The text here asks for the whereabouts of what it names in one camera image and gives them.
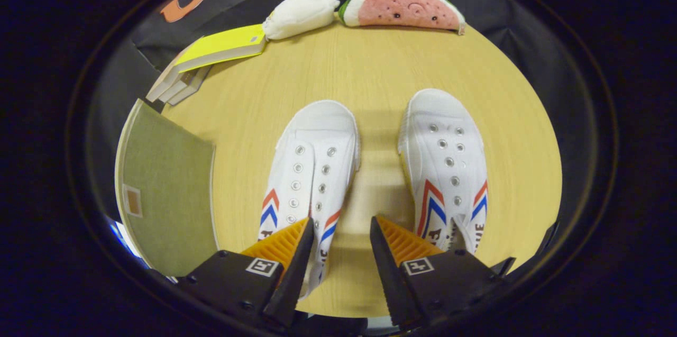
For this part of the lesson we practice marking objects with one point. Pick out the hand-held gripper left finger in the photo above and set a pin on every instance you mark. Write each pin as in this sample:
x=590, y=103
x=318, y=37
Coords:
x=293, y=279

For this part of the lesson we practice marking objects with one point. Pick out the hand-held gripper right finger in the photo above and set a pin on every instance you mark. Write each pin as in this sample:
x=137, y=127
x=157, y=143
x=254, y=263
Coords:
x=389, y=279

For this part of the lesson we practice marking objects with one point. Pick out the white canvas shoe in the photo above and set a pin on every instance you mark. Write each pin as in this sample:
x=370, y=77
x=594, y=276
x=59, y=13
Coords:
x=444, y=115
x=317, y=130

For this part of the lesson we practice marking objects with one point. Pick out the grey-green fabric storage box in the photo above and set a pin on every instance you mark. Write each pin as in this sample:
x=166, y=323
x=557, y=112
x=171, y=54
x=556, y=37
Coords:
x=169, y=194

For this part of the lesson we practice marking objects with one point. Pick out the yellow book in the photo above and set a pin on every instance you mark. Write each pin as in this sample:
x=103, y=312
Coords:
x=222, y=47

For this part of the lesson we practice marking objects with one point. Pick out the white plush toy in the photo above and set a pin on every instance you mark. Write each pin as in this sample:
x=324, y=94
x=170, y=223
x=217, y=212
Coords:
x=299, y=15

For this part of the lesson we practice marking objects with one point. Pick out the watermelon slice plush toy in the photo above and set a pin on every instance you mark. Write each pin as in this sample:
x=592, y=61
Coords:
x=402, y=9

